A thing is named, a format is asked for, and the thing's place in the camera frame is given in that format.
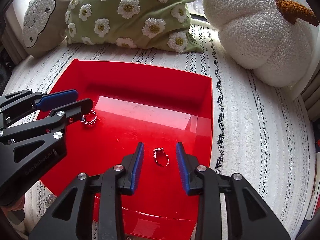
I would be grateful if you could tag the green daisy pillow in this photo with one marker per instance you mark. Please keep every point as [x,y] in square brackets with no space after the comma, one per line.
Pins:
[144,24]

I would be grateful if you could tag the white black woven blanket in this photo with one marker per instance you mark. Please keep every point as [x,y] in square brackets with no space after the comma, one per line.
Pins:
[259,131]

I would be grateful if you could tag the beige pleated curtain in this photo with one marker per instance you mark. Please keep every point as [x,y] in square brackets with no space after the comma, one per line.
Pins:
[310,96]

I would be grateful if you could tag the beige sheep round pillow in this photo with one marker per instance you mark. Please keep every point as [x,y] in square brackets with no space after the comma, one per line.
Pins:
[44,26]

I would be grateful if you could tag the white pumpkin plush pillow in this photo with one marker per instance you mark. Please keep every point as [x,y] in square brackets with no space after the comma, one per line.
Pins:
[271,37]

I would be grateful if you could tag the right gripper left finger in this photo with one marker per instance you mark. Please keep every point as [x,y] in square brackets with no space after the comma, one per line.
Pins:
[71,214]

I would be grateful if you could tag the red plastic tray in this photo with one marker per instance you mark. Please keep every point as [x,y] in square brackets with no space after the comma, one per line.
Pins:
[134,103]

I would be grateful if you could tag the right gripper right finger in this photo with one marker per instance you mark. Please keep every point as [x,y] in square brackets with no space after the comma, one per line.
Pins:
[248,215]

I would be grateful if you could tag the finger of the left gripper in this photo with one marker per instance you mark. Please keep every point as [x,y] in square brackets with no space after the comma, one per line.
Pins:
[56,121]
[17,105]

